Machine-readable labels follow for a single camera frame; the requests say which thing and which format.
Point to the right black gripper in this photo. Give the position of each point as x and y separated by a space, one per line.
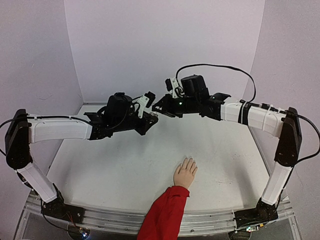
167 105

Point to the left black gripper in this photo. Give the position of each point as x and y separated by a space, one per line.
146 126

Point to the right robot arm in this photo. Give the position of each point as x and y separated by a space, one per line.
281 125

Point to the red sleeve forearm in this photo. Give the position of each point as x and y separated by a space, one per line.
163 220

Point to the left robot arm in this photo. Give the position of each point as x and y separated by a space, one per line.
27 133

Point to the mannequin hand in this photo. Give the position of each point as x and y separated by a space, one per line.
185 173

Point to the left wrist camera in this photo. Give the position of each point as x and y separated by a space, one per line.
144 104

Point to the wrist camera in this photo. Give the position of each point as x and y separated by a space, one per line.
144 104
174 87

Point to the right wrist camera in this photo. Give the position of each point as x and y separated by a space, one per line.
174 87

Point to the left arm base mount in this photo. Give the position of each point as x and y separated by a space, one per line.
58 209

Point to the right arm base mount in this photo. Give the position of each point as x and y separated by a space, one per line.
262 213

